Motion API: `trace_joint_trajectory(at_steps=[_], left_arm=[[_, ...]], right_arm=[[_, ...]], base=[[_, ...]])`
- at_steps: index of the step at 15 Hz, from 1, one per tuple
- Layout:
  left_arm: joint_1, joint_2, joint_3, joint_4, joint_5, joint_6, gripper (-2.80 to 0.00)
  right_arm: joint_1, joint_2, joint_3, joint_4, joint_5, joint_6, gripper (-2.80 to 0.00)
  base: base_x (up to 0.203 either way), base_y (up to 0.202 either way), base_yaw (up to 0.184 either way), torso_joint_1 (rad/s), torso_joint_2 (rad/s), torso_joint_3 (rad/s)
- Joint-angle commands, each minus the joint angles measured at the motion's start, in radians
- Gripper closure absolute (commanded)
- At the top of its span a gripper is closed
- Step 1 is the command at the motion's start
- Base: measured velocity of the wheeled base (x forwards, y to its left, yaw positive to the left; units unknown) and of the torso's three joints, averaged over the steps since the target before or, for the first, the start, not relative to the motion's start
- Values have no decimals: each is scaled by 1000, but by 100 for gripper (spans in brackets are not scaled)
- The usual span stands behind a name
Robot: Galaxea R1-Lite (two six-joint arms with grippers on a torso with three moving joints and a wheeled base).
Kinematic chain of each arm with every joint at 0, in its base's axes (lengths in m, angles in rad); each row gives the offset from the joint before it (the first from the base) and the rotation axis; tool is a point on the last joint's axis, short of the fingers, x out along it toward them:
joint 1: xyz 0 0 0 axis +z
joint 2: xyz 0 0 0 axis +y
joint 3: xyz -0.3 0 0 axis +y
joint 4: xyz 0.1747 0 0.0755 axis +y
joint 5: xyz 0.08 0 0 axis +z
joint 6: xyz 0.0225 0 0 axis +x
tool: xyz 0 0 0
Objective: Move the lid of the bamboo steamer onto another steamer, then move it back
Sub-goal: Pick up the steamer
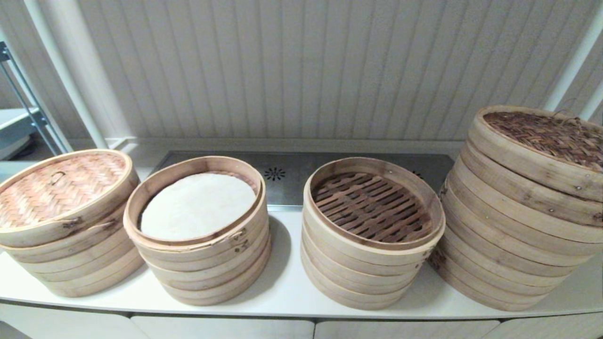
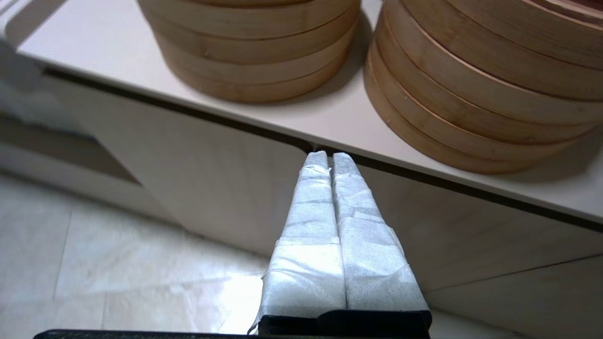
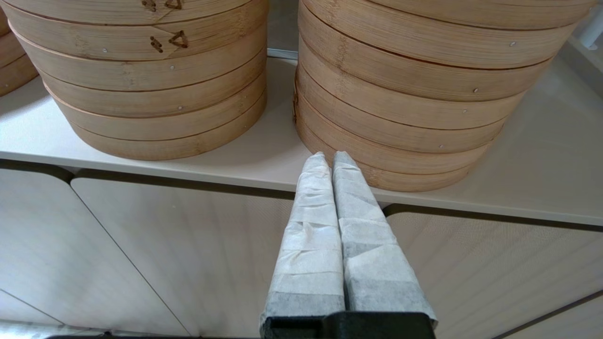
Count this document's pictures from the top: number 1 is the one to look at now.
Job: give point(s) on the far left steamer stack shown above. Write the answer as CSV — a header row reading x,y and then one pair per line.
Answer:
x,y
96,238

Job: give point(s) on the grey metal rack frame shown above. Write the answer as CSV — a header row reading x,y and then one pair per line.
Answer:
x,y
4,51

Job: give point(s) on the white cloth liner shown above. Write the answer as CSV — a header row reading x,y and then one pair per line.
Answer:
x,y
198,207

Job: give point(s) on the bamboo steamer basket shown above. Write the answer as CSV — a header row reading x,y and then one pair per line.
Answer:
x,y
377,256
513,272
216,297
518,220
80,287
367,284
207,256
367,301
70,270
509,297
212,278
518,246

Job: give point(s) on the white shelf board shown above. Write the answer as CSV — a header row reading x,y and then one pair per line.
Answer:
x,y
12,127

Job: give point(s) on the dark woven bamboo steamer lid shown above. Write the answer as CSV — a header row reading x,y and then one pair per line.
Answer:
x,y
532,132

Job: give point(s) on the white stand base bar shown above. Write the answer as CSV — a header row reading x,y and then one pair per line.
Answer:
x,y
122,140

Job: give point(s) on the light woven bamboo steamer lid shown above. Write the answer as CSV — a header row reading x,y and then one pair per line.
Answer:
x,y
61,188

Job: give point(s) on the white round pole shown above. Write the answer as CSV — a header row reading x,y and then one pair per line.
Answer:
x,y
594,103
61,61
572,66

